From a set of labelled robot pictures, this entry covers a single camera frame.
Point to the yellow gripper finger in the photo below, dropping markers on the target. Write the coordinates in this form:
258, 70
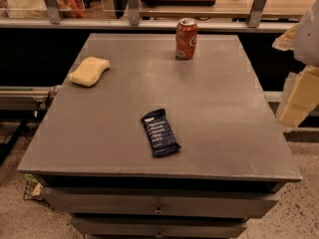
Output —
300, 97
285, 42

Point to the yellow sponge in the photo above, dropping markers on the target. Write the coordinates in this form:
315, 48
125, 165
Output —
89, 71

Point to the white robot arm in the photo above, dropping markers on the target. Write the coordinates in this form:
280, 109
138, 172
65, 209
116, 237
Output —
306, 44

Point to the red soda can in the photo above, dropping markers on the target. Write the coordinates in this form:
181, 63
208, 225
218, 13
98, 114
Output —
186, 36

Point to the dark blue snack bar wrapper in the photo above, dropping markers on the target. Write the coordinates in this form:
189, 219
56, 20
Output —
159, 133

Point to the grey drawer cabinet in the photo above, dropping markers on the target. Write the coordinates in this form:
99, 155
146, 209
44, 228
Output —
94, 138

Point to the orange bag on shelf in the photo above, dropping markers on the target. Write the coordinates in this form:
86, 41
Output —
71, 8

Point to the upper grey drawer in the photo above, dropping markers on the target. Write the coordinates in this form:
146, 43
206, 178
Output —
242, 205

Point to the grey drawer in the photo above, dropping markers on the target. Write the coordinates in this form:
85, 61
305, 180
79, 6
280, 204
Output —
242, 205
158, 228

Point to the lower grey drawer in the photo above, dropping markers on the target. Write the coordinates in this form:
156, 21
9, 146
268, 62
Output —
158, 228

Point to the grey low bench left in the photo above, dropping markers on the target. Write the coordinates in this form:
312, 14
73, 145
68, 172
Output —
25, 98

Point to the metal shelf rail frame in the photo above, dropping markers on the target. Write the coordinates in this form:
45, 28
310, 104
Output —
270, 16

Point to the wire basket on floor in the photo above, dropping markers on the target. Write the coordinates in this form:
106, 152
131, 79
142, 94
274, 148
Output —
32, 192

